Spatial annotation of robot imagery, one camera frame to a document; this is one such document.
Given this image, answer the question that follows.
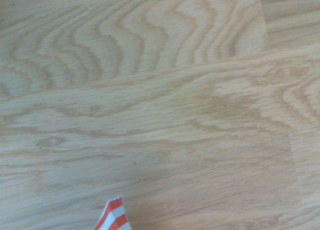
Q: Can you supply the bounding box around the red BBQ potato chip bag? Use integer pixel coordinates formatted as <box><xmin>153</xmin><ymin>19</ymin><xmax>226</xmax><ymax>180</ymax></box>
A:
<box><xmin>93</xmin><ymin>195</ymin><xmax>132</xmax><ymax>230</ymax></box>

